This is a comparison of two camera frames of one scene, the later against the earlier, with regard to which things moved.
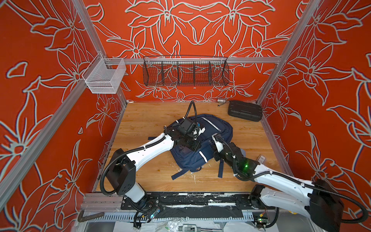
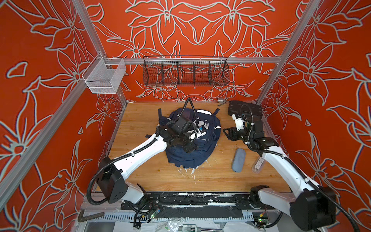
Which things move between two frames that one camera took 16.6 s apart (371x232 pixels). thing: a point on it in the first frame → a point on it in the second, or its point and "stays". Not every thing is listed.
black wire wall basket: [185, 70] stays
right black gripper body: [222, 156] → [243, 134]
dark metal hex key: [80, 218] stays
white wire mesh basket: [104, 75] stays
